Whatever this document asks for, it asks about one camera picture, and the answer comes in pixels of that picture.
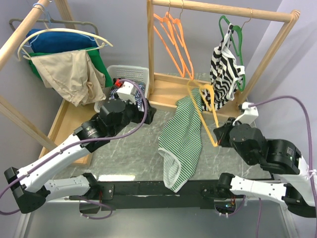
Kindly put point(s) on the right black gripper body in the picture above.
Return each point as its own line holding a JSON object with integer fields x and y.
{"x": 246, "y": 157}

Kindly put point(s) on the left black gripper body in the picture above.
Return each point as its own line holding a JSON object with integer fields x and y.
{"x": 132, "y": 114}

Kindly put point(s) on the blue white striped tank top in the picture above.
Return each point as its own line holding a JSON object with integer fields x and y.
{"x": 138, "y": 98}

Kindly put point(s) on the green white striped tank top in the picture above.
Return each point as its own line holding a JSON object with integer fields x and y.
{"x": 180, "y": 143}

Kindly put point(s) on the yellow hanger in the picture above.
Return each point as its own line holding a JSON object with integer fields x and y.
{"x": 210, "y": 106}

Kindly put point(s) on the black white zebra garment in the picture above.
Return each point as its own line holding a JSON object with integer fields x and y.
{"x": 225, "y": 73}

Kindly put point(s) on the green hanger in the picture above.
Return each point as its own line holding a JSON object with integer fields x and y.
{"x": 238, "y": 49}

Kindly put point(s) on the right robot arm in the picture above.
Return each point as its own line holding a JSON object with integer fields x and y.
{"x": 289, "y": 183}

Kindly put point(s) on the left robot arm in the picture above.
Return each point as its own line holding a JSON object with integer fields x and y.
{"x": 33, "y": 185}

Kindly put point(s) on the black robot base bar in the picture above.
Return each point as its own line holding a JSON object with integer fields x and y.
{"x": 154, "y": 194}

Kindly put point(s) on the cream white hanger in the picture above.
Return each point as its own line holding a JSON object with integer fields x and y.
{"x": 36, "y": 32}

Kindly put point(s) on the grey hanger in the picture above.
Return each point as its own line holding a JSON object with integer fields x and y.
{"x": 54, "y": 23}

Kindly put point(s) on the right wooden clothes rack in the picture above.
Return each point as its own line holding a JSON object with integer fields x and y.
{"x": 165, "y": 90}

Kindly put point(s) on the wooden clothes rack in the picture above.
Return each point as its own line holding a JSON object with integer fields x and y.
{"x": 25, "y": 103}
{"x": 165, "y": 90}

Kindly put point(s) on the white perforated plastic basket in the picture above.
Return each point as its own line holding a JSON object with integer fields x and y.
{"x": 125, "y": 72}

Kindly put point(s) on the left wooden clothes rack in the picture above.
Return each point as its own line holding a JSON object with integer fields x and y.
{"x": 25, "y": 103}

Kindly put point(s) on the beige cloth garment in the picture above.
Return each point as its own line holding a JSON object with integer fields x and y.
{"x": 72, "y": 75}

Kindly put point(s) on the green garment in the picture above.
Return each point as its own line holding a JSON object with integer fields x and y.
{"x": 95, "y": 59}

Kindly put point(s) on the blue folded garment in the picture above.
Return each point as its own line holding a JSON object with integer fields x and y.
{"x": 58, "y": 42}

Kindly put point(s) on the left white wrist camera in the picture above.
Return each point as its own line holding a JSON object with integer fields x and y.
{"x": 126, "y": 92}

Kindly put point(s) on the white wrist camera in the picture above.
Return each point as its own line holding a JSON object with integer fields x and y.
{"x": 249, "y": 114}
{"x": 126, "y": 92}

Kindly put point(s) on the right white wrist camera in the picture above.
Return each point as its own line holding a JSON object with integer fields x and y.
{"x": 249, "y": 114}

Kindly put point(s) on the aluminium rail frame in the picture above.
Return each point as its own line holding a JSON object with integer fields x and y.
{"x": 91, "y": 194}

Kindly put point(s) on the light blue wire hanger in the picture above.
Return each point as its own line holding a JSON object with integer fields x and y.
{"x": 47, "y": 26}

